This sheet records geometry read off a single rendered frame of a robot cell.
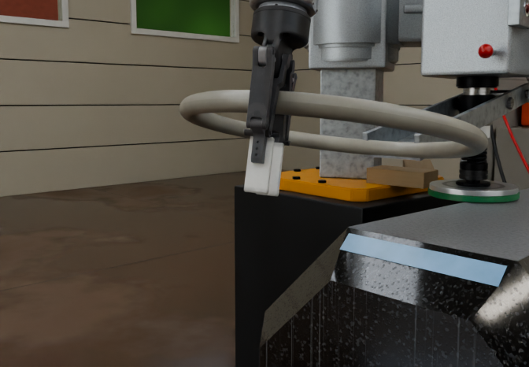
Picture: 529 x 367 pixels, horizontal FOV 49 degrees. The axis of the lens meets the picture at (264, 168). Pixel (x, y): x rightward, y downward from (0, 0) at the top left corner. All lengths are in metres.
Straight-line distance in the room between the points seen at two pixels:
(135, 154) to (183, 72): 1.31
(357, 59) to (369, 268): 1.02
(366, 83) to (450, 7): 0.58
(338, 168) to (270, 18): 1.31
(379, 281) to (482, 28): 0.68
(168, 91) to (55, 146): 1.68
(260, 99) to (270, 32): 0.09
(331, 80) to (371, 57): 0.16
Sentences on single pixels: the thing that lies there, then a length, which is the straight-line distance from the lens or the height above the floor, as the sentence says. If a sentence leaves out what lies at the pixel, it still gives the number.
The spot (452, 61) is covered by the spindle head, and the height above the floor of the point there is 1.14.
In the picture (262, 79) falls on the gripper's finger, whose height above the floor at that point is 1.07.
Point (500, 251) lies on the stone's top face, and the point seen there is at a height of 0.80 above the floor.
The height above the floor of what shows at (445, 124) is 1.01.
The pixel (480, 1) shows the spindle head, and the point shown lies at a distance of 1.46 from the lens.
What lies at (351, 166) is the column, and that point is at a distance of 2.00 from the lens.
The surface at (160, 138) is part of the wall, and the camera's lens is 7.80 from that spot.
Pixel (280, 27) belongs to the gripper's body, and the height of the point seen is 1.13.
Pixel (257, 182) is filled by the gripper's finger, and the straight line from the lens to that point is 0.71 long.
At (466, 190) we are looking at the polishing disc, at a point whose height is 0.83.
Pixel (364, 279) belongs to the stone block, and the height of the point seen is 0.74.
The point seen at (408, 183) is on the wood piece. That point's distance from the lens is 1.84.
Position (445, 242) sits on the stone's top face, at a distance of 1.05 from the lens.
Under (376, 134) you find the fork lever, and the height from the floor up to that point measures 0.98.
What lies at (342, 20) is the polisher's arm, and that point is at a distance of 1.93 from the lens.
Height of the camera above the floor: 1.04
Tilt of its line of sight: 7 degrees down
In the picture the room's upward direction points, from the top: straight up
